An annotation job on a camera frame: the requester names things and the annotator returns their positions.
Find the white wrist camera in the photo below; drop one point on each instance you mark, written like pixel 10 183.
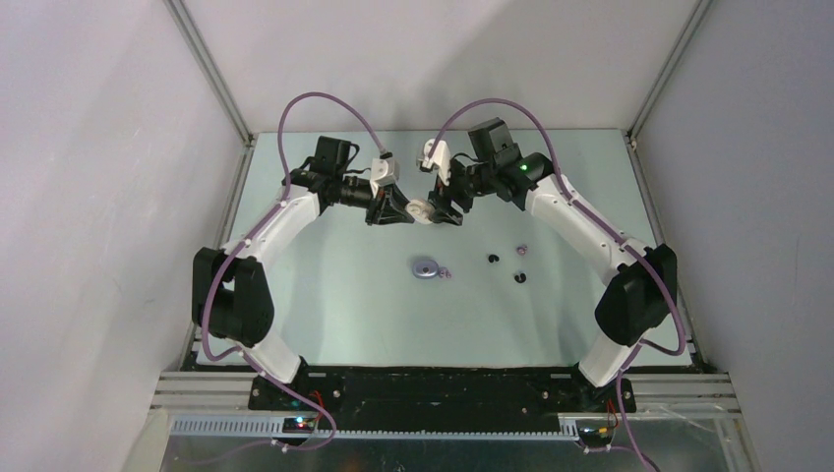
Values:
pixel 384 171
pixel 434 156

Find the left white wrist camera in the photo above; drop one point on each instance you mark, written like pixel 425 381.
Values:
pixel 384 171

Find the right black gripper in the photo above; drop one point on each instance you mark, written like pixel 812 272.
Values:
pixel 443 196

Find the right aluminium frame post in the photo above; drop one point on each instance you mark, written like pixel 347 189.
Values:
pixel 675 56

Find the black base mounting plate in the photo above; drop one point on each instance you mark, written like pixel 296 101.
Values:
pixel 525 399

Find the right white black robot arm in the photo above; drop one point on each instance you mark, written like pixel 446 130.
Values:
pixel 641 282

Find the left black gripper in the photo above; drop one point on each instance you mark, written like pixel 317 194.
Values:
pixel 387 207

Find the white earbud charging case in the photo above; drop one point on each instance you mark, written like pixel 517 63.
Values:
pixel 421 211

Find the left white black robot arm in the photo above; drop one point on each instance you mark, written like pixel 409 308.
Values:
pixel 230 293

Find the grey slotted cable duct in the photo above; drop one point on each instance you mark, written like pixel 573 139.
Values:
pixel 285 427

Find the aluminium front frame rail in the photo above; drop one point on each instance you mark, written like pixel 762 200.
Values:
pixel 698 396

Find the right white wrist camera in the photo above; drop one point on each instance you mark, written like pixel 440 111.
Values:
pixel 434 156

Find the left aluminium frame post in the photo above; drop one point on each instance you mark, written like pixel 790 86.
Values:
pixel 195 41

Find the aluminium frame post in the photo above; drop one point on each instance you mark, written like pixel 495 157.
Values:
pixel 195 41
pixel 675 56

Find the purple earbud charging case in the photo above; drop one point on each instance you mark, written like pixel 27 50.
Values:
pixel 425 268

